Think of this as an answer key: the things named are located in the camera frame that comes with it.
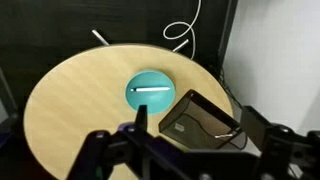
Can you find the black mesh desk tray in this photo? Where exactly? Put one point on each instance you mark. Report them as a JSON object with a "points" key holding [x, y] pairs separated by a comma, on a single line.
{"points": [[196, 126]]}

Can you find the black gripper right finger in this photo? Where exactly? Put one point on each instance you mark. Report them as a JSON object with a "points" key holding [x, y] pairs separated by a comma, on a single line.
{"points": [[256, 126]]}

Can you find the white marker pen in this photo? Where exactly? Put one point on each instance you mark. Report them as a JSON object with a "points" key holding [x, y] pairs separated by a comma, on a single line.
{"points": [[151, 89]]}

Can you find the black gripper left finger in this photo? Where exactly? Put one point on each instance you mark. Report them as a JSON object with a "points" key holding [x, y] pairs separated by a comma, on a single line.
{"points": [[142, 117]]}

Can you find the teal plastic bowl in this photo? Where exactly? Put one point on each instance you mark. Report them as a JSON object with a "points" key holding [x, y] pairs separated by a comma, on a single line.
{"points": [[150, 98]]}

